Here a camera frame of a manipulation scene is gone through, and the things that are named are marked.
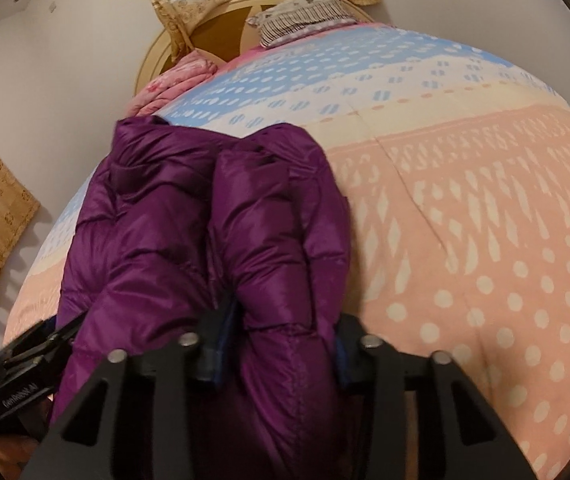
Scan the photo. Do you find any bed with patterned cover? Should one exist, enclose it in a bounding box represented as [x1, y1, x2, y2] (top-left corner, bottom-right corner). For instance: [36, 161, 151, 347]
[5, 22, 570, 480]

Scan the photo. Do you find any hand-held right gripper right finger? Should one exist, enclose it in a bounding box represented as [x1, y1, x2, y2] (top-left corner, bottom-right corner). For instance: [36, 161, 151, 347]
[332, 312, 536, 480]

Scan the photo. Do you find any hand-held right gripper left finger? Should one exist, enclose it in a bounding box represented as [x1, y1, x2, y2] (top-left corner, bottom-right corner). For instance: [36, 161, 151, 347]
[20, 297, 241, 480]

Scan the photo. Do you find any purple puffer jacket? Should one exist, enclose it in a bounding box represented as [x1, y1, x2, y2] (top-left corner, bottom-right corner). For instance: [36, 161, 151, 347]
[47, 116, 366, 480]

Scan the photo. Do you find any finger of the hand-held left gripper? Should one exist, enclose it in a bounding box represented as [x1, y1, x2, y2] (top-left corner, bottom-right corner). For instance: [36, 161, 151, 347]
[0, 314, 86, 368]

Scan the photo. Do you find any grey patterned pillow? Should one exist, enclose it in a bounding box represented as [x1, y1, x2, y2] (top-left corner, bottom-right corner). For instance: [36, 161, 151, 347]
[246, 0, 358, 50]

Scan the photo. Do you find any pink floral quilt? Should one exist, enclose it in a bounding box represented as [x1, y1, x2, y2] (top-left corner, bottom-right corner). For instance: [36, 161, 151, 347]
[125, 50, 226, 118]

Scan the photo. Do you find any round wooden headboard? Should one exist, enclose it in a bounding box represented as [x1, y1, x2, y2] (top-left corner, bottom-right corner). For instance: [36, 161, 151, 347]
[135, 0, 376, 106]

